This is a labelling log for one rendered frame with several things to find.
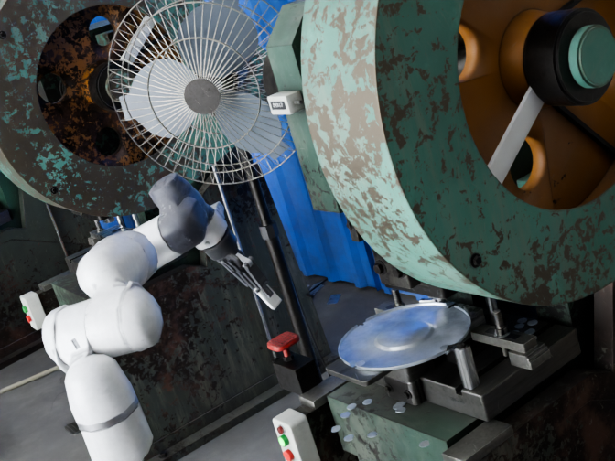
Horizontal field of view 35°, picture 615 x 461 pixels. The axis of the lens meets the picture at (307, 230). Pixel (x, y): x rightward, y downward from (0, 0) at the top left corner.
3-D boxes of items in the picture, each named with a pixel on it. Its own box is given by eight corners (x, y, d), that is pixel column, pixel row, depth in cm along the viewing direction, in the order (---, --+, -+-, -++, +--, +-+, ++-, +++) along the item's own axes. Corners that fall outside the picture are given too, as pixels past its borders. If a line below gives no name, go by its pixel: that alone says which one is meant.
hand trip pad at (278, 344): (286, 376, 227) (277, 348, 225) (273, 370, 232) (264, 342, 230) (309, 362, 231) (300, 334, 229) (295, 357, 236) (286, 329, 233)
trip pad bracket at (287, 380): (317, 438, 229) (294, 367, 224) (293, 428, 237) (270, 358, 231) (336, 426, 233) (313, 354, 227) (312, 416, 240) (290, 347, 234)
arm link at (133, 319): (36, 266, 164) (120, 249, 158) (88, 240, 180) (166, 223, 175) (69, 372, 167) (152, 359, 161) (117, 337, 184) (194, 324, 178)
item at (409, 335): (313, 354, 212) (311, 350, 211) (407, 297, 226) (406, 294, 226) (400, 383, 188) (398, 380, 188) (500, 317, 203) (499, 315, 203)
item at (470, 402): (488, 423, 192) (480, 396, 190) (347, 374, 228) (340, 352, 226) (582, 352, 207) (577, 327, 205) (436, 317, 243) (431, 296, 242)
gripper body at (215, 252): (194, 248, 218) (219, 274, 222) (213, 251, 211) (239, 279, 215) (214, 223, 220) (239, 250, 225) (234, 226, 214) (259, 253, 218)
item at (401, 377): (382, 438, 197) (364, 380, 193) (339, 421, 208) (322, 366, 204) (466, 380, 209) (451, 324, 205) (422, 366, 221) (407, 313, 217)
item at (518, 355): (532, 370, 194) (521, 325, 191) (471, 354, 207) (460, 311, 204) (551, 357, 197) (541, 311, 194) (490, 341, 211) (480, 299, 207)
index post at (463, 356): (471, 390, 193) (460, 348, 190) (461, 387, 196) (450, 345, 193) (481, 383, 195) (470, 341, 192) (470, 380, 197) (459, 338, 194)
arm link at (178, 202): (174, 270, 204) (212, 249, 200) (133, 228, 197) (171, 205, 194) (185, 219, 218) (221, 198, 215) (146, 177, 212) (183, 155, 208)
